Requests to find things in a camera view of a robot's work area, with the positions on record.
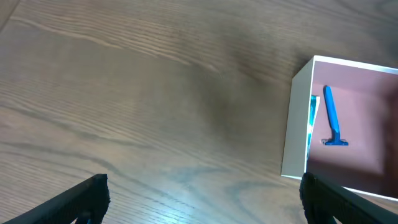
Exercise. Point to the blue disposable razor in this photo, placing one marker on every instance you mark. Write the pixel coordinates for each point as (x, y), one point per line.
(335, 139)

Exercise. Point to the white box with pink interior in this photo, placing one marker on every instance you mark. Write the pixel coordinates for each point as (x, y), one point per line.
(365, 97)

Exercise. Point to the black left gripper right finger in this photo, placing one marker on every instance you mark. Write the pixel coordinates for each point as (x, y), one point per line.
(325, 202)

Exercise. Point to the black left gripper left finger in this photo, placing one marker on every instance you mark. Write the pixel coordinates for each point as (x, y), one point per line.
(87, 202)

